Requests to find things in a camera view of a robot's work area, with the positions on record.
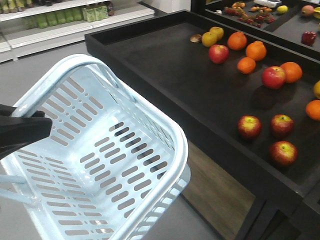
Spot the light blue plastic basket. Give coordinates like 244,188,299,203
0,54,191,240

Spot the wooden display stand black frame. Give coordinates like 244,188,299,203
85,11,320,240

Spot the red apple front left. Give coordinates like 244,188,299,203
237,115,262,140

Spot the pink red apple centre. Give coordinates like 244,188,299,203
261,66,285,90

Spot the orange behind centre apple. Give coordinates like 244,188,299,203
280,61,303,84

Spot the red apple front middle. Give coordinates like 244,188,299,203
270,114,295,139

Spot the orange back left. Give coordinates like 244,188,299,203
227,31,247,51

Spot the white supermarket shelf unit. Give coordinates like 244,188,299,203
0,0,155,62

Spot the black upper display tray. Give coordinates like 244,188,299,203
191,0,320,60

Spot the yellow green pear front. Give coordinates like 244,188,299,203
201,31,218,48

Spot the small orange middle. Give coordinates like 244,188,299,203
237,57,256,75

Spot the yellow green pear back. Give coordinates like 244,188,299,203
209,26,225,41

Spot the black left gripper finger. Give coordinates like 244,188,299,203
0,104,45,118
0,116,53,159

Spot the small orange left pair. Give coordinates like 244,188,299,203
305,99,320,121

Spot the green bottle row on shelf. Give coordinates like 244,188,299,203
22,1,115,30

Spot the yellow green pear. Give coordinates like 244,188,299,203
209,26,225,41
201,31,218,48

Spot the dark red bell pepper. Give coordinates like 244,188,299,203
301,31,317,47

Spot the red apple front right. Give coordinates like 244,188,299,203
269,140,298,168

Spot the large pink red apple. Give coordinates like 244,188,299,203
208,44,230,64

